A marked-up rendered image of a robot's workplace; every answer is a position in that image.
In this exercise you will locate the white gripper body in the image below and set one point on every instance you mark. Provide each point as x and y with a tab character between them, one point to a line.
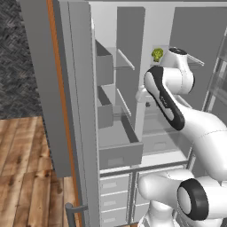
142	94

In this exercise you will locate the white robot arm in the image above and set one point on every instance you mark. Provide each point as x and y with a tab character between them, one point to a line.
204	139

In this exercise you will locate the glass fridge shelf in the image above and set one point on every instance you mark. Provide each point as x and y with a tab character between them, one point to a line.
125	60
124	103
196	60

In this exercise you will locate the green broccoli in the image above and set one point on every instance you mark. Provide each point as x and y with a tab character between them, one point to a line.
157	54

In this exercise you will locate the grey crisper drawer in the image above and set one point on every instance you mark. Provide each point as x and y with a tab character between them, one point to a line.
161	142

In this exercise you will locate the grey left fridge door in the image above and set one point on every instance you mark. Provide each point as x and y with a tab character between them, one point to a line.
84	88

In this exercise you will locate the grey fridge door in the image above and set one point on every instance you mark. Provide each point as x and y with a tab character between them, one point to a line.
84	88
218	79

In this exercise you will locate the grey freezer drawer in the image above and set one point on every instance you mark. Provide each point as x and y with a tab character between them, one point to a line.
119	152

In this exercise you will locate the grey fridge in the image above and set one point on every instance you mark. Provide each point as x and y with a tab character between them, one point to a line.
156	26

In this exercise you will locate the grey right fridge door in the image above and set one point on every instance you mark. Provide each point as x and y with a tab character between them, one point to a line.
218	79

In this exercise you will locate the small grey door bin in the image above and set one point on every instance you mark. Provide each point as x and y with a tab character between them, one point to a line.
105	113

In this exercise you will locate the large grey door bin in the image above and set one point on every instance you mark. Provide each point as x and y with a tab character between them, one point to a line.
104	66

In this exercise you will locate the grey cabinet side panel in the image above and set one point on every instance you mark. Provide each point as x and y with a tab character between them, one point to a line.
41	88

